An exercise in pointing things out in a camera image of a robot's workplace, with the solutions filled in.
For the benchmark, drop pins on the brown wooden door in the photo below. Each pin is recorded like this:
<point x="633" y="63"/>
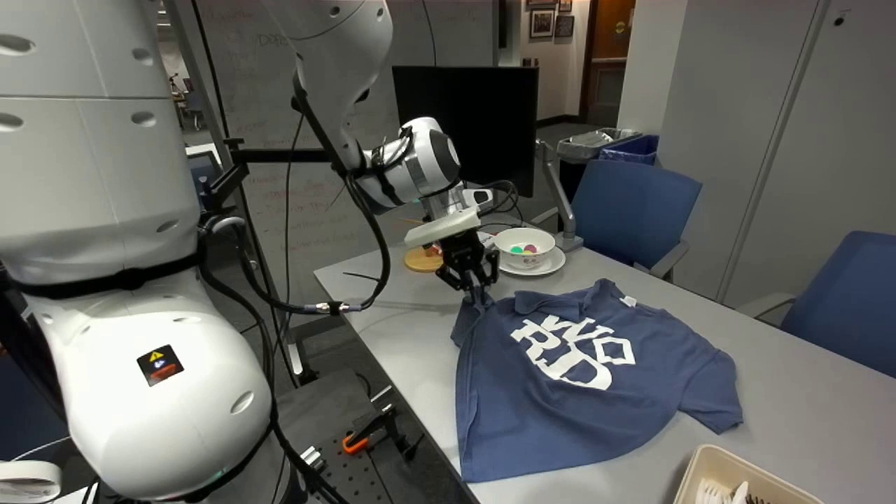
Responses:
<point x="610" y="56"/>

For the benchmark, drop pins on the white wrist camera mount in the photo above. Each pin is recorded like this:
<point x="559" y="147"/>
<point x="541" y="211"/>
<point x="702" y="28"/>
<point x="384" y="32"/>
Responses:
<point x="437" y="229"/>

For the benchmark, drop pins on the blue recycling bin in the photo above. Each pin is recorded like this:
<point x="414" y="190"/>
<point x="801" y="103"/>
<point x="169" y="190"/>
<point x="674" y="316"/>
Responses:
<point x="639" y="147"/>

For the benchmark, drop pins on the beige cutlery tray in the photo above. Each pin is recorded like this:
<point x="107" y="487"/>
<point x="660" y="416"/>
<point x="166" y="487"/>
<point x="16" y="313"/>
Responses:
<point x="709" y="458"/>

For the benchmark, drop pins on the white bowl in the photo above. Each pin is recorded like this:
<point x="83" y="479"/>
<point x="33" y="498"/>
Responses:
<point x="527" y="239"/>

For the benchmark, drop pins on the blue printed T-shirt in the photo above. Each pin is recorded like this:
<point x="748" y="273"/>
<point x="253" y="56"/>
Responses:
<point x="561" y="420"/>

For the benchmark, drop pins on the black stand with crossbar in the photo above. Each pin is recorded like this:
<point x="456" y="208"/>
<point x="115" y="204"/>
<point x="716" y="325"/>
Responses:
<point x="282" y="154"/>

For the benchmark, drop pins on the light grey cabinet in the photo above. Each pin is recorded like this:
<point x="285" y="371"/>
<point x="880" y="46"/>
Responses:
<point x="773" y="141"/>

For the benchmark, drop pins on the orange black clamp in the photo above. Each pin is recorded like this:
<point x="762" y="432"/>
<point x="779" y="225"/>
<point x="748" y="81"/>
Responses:
<point x="355" y="439"/>

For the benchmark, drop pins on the small dark monitor screen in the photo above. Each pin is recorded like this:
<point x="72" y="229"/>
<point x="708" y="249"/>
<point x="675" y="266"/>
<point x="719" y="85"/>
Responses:
<point x="202" y="172"/>

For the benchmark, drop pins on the white lined waste bin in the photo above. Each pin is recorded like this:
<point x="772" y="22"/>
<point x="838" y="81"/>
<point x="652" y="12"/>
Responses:
<point x="583" y="141"/>

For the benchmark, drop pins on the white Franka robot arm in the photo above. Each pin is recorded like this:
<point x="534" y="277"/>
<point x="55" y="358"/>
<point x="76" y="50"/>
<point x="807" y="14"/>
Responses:
<point x="93" y="141"/>

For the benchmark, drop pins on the blue office chair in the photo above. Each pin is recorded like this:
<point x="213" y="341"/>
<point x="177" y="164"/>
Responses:
<point x="633" y="211"/>
<point x="849" y="297"/>

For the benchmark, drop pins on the framed wall picture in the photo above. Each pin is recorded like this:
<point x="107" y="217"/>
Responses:
<point x="541" y="22"/>
<point x="563" y="25"/>

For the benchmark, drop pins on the grey camera stand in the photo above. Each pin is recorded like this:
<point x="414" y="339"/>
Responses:
<point x="569" y="242"/>

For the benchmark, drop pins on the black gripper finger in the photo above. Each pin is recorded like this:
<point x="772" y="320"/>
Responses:
<point x="458" y="281"/>
<point x="489" y="281"/>

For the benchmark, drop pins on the black computer monitor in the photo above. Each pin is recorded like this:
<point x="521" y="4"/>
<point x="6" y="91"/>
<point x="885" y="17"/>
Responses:
<point x="495" y="120"/>

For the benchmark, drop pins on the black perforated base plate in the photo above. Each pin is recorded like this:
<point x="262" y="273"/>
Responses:
<point x="394" y="477"/>

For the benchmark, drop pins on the white rounded device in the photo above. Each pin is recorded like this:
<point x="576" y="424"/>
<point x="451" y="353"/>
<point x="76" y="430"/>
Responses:
<point x="29" y="481"/>

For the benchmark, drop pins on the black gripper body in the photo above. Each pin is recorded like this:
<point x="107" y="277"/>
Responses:
<point x="465" y="252"/>

